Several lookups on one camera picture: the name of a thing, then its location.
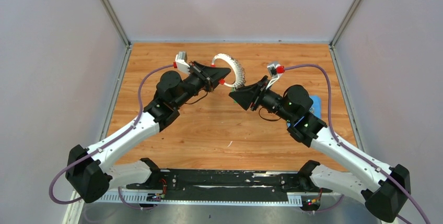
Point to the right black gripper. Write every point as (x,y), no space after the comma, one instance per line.
(245,95)

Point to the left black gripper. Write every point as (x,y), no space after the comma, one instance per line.
(209,76)

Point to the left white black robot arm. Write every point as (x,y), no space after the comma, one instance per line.
(91,171)

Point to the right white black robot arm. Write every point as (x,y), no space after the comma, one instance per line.
(382,188)

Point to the blue patterned cloth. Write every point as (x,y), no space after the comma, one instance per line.
(315,106)

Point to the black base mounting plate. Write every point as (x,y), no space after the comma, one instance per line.
(179,179)

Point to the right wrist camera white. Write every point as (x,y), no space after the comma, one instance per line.
(276,70)

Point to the aluminium frame rail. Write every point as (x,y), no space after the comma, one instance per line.
(218,196)

